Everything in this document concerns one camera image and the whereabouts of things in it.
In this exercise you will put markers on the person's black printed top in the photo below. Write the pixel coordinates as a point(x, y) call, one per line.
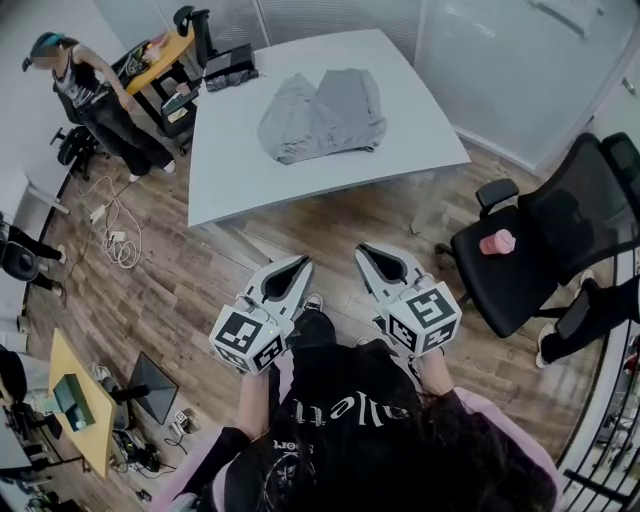
point(350, 390)

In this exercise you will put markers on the person's right forearm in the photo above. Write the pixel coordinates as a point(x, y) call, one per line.
point(436, 375)

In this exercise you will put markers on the black shelf with items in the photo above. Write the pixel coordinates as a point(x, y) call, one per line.
point(177, 112)

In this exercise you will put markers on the black swivel chair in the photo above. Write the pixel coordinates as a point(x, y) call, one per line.
point(75, 147)

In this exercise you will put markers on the person's black trouser leg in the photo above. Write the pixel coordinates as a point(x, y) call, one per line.
point(315, 330)

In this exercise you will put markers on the black mesh office chair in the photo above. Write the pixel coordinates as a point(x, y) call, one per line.
point(550, 235)

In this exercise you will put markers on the pink cup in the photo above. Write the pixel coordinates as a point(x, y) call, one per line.
point(496, 243)

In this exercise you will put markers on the yellow side table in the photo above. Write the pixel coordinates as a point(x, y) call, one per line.
point(85, 380)

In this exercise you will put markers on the person's left forearm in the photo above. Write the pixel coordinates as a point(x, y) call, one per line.
point(252, 400)

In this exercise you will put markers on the grey pants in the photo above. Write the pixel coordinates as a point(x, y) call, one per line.
point(325, 117)

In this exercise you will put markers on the person's black and white shoe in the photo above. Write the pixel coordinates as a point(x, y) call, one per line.
point(313, 302)

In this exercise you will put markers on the black box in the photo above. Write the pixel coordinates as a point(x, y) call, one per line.
point(231, 59)

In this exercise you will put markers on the green open box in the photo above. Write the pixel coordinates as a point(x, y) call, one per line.
point(72, 405)

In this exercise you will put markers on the black metal railing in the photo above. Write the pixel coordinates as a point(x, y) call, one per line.
point(600, 480)

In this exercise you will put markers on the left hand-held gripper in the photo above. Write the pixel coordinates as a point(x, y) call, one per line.
point(245, 335)

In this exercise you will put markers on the dark patterned cloth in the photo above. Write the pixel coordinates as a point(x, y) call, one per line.
point(231, 81)

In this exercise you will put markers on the yellow wooden desk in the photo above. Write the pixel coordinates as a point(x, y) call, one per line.
point(167, 57)

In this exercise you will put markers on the black high-back office chair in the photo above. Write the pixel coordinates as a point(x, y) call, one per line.
point(200, 35)

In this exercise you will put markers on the white power strip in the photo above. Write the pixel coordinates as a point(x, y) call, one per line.
point(97, 213)

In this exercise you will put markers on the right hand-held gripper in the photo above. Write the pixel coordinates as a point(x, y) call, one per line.
point(425, 315)

